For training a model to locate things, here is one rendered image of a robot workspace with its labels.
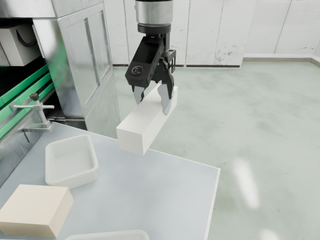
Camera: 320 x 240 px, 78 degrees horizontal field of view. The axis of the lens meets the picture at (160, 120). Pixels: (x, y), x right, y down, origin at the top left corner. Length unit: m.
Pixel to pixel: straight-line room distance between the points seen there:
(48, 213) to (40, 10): 0.73
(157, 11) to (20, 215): 0.64
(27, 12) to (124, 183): 0.76
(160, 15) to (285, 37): 4.41
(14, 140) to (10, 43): 0.51
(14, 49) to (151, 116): 0.93
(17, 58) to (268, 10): 4.04
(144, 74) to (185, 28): 3.33
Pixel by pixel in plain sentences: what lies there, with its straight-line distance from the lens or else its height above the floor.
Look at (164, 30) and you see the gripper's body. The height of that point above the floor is 1.28.
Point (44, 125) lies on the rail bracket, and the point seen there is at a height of 0.87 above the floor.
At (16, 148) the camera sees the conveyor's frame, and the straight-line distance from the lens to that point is 0.98.
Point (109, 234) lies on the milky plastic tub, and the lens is 0.61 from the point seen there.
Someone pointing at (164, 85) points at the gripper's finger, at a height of 1.17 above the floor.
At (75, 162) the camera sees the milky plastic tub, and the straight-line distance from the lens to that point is 0.91.
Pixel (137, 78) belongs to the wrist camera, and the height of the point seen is 1.22.
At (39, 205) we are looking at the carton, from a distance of 0.73.
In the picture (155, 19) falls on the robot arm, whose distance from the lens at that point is 0.42.
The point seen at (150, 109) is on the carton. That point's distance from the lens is 0.48.
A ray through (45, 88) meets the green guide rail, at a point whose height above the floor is 0.91.
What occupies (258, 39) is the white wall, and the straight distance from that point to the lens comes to 4.55.
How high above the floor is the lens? 1.37
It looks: 35 degrees down
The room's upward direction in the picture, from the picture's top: straight up
